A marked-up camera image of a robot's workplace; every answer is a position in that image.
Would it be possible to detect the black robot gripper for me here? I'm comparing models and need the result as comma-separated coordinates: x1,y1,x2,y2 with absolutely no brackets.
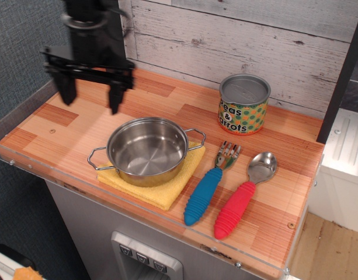
41,29,134,115

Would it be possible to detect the red handled metal spoon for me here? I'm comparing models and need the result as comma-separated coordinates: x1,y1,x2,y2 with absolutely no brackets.
214,152,277,240

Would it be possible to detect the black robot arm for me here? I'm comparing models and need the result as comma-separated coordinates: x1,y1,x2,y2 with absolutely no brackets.
41,1,135,114

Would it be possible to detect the stainless steel pot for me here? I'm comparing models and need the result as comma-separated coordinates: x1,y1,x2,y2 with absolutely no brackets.
88,117,206,187

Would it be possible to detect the yellow folded cloth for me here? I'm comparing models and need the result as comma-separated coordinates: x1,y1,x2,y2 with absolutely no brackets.
97,146,206,211

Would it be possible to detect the grey toy fridge cabinet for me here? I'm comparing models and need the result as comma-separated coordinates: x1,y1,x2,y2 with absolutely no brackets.
44,179,273,280

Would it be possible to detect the peas and carrots can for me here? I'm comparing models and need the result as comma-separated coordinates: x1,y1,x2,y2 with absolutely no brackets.
218,74,271,136

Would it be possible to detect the silver ice dispenser panel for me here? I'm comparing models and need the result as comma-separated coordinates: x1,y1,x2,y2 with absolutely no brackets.
111,231,184,280

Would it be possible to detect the orange object bottom left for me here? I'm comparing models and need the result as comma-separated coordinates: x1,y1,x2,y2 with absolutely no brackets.
12,267,43,280

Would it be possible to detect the white toy sink unit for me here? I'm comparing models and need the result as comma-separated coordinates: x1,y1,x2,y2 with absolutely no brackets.
308,109,358,232

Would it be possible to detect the dark left shelf post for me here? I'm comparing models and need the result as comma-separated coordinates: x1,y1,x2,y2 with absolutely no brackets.
96,1,128,65

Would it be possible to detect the dark shelf post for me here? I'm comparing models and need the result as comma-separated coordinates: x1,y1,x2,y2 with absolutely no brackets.
317,23,358,144
96,1,128,65

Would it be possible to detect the blue handled metal fork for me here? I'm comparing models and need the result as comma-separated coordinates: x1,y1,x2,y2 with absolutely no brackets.
183,141,242,226

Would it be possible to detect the dark right shelf post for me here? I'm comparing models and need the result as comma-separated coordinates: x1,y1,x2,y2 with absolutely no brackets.
317,23,358,144

